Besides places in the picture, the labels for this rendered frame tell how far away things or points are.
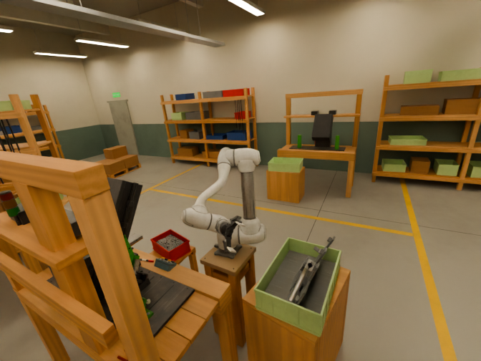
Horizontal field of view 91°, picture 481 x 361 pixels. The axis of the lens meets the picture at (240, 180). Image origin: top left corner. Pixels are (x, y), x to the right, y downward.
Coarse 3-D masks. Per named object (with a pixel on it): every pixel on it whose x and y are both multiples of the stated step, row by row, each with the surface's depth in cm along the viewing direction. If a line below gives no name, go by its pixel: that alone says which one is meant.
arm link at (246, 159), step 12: (240, 156) 172; (252, 156) 172; (240, 168) 176; (252, 168) 175; (240, 180) 182; (252, 180) 179; (252, 192) 180; (252, 204) 181; (252, 216) 182; (240, 228) 184; (252, 228) 181; (264, 228) 184; (240, 240) 183; (252, 240) 182
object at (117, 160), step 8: (104, 152) 740; (112, 152) 729; (120, 152) 755; (104, 160) 724; (112, 160) 716; (120, 160) 711; (128, 160) 738; (136, 160) 768; (112, 168) 684; (120, 168) 712; (128, 168) 737; (136, 168) 768; (112, 176) 685
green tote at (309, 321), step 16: (288, 240) 194; (336, 256) 177; (272, 272) 169; (336, 272) 167; (256, 288) 148; (256, 304) 151; (272, 304) 143; (288, 304) 136; (288, 320) 141; (304, 320) 134; (320, 320) 128; (320, 336) 131
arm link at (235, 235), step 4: (228, 220) 188; (236, 228) 185; (236, 232) 183; (220, 236) 184; (224, 236) 183; (232, 236) 183; (236, 236) 183; (220, 240) 185; (232, 240) 183; (236, 240) 183; (220, 244) 187; (232, 244) 185; (236, 244) 187; (220, 248) 189
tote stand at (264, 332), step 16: (336, 288) 163; (336, 304) 159; (256, 320) 159; (272, 320) 148; (336, 320) 168; (256, 336) 165; (272, 336) 153; (288, 336) 143; (304, 336) 134; (336, 336) 179; (256, 352) 173; (272, 352) 160; (288, 352) 148; (304, 352) 138; (320, 352) 144; (336, 352) 192
